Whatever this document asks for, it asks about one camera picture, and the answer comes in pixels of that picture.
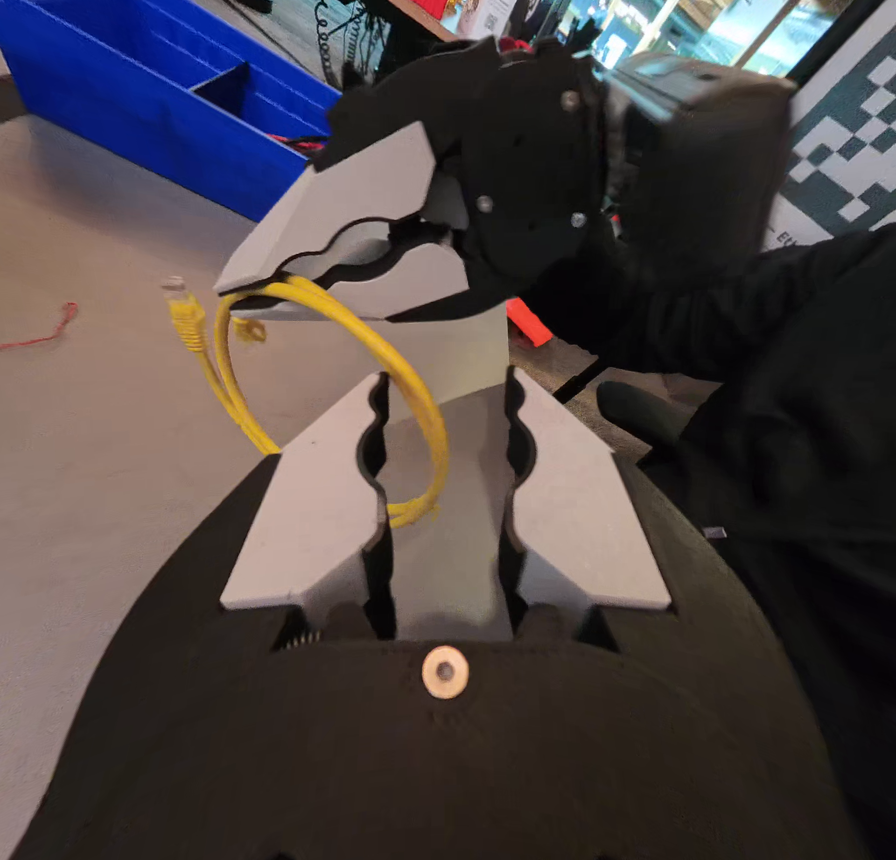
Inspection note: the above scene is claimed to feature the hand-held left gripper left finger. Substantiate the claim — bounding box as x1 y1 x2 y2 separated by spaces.
219 372 390 612

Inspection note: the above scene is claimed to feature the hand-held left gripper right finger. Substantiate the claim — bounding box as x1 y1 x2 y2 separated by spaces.
503 366 673 612

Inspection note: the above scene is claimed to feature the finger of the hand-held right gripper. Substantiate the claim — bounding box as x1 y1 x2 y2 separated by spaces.
231 233 471 323
212 120 441 295

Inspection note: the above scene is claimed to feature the yellow ethernet cable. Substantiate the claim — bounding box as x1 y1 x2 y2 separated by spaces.
161 275 450 530

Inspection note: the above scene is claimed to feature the blue bin with tag sticker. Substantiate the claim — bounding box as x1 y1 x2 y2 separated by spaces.
0 0 344 224

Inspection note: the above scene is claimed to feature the person's right forearm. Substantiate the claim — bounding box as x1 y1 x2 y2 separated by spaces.
759 224 896 399

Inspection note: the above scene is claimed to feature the person's right hand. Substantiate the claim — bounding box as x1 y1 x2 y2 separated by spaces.
514 223 771 379

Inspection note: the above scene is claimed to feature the red cloth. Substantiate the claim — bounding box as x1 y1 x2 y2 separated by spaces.
505 297 554 348

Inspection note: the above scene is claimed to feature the wooden side table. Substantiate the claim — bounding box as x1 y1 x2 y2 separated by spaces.
336 0 457 43

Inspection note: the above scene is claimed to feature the framed marker sign on easel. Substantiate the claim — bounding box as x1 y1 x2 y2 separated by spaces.
759 4 896 252

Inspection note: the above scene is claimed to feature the black coiled cord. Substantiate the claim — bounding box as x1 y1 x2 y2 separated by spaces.
313 0 373 92

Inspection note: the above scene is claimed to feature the thin red wire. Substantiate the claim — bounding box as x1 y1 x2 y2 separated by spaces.
0 302 78 351

